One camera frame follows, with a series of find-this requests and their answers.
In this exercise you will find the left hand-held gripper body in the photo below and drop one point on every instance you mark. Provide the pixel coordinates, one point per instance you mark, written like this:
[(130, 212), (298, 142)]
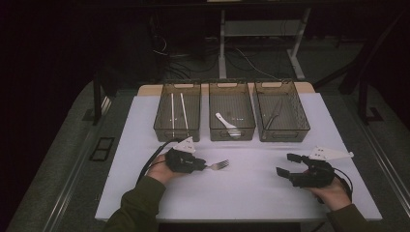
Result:
[(182, 162)]

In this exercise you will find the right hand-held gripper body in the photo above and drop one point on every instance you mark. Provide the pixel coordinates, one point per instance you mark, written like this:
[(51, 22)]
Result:
[(319, 174)]

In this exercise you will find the steel fork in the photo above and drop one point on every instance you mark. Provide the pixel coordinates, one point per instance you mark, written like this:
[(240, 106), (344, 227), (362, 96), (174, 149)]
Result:
[(220, 165)]

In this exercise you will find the smoky transparent plastic bin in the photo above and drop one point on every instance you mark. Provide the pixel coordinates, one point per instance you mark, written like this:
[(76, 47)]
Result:
[(193, 129), (296, 116), (238, 106)]

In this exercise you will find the white plastic spoon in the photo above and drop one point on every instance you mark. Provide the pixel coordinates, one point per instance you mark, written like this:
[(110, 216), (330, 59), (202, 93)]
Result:
[(230, 127)]

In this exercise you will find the white chopstick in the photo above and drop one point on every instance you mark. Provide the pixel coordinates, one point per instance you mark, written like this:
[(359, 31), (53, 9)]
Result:
[(184, 111), (172, 112)]

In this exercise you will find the person's left hand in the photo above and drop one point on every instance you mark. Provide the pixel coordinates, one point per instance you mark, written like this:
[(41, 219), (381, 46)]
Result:
[(159, 170)]

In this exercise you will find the person's right hand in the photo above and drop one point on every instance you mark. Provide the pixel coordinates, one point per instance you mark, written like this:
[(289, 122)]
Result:
[(335, 196)]

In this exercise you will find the white table cover sheet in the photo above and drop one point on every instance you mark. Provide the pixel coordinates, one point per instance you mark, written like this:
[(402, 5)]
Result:
[(245, 193)]

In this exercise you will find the black slanted metal stand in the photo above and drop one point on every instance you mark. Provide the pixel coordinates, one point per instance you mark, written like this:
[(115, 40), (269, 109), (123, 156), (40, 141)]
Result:
[(362, 103)]

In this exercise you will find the white metal desk frame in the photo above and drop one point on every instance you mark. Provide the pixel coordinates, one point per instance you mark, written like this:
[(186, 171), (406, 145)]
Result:
[(222, 48)]

